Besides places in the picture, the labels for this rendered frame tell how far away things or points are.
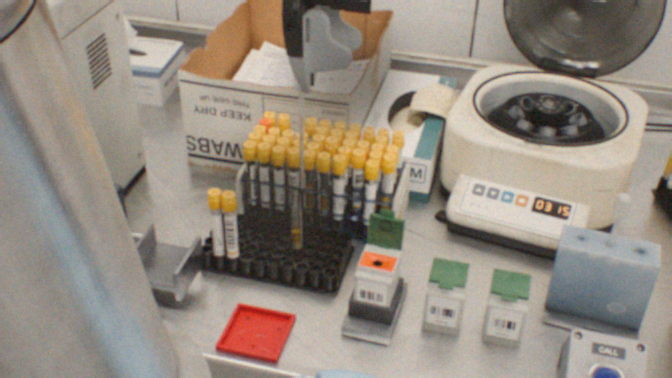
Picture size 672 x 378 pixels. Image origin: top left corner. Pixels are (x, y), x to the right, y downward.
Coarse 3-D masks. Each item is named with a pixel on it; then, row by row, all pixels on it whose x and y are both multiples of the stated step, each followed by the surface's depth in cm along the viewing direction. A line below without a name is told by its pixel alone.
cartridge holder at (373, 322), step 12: (348, 300) 84; (396, 300) 84; (348, 312) 85; (360, 312) 84; (372, 312) 83; (384, 312) 83; (396, 312) 85; (348, 324) 84; (360, 324) 84; (372, 324) 84; (384, 324) 84; (360, 336) 84; (372, 336) 83; (384, 336) 82
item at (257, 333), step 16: (240, 304) 87; (240, 320) 86; (256, 320) 86; (272, 320) 86; (288, 320) 86; (224, 336) 83; (240, 336) 84; (256, 336) 84; (272, 336) 84; (224, 352) 82; (240, 352) 81; (256, 352) 81; (272, 352) 82
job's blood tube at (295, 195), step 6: (294, 192) 89; (300, 192) 88; (294, 198) 88; (300, 198) 88; (294, 204) 88; (300, 204) 89; (294, 210) 89; (300, 210) 89; (294, 216) 89; (300, 216) 90; (294, 222) 90; (300, 222) 90; (294, 228) 90; (300, 228) 91; (294, 234) 91; (300, 234) 91; (294, 240) 91; (300, 240) 92; (294, 246) 92; (300, 246) 92
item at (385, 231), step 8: (384, 208) 83; (376, 216) 83; (384, 216) 83; (392, 216) 83; (376, 224) 84; (384, 224) 83; (392, 224) 83; (400, 224) 83; (368, 232) 84; (376, 232) 84; (384, 232) 84; (392, 232) 84; (400, 232) 83; (368, 240) 85; (376, 240) 85; (384, 240) 84; (392, 240) 84; (400, 240) 84; (392, 248) 84; (400, 248) 84
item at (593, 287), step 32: (576, 256) 82; (608, 256) 80; (640, 256) 80; (576, 288) 84; (608, 288) 83; (640, 288) 81; (544, 320) 86; (576, 320) 85; (608, 320) 85; (640, 320) 83
